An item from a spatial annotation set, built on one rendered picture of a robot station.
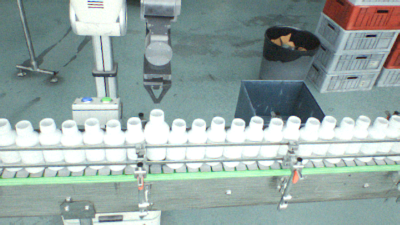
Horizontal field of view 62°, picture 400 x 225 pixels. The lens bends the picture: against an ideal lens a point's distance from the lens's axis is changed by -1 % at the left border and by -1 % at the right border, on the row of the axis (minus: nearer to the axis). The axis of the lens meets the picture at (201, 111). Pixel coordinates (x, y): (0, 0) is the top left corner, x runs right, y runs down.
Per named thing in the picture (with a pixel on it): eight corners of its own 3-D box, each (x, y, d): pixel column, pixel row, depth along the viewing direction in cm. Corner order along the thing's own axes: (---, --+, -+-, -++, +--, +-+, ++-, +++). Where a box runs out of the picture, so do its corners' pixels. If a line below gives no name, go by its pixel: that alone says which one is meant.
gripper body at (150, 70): (169, 59, 88) (170, 34, 83) (171, 81, 80) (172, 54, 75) (144, 59, 87) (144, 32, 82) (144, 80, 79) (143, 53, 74)
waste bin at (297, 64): (257, 116, 286) (274, 50, 246) (245, 86, 320) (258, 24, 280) (306, 116, 293) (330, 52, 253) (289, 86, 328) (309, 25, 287)
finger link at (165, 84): (169, 92, 90) (170, 62, 85) (170, 109, 85) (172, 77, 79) (143, 92, 89) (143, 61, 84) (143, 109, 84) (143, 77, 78)
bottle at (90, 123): (111, 165, 101) (107, 124, 91) (92, 173, 98) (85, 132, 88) (102, 152, 105) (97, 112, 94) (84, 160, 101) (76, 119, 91)
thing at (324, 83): (319, 94, 323) (327, 74, 309) (300, 70, 353) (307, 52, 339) (372, 90, 337) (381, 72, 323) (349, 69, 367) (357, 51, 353)
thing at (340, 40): (335, 54, 294) (345, 30, 280) (313, 32, 324) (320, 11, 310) (391, 51, 310) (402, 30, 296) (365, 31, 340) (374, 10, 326)
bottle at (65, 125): (80, 155, 103) (72, 114, 93) (92, 165, 100) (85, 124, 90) (62, 165, 99) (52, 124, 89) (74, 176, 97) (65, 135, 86)
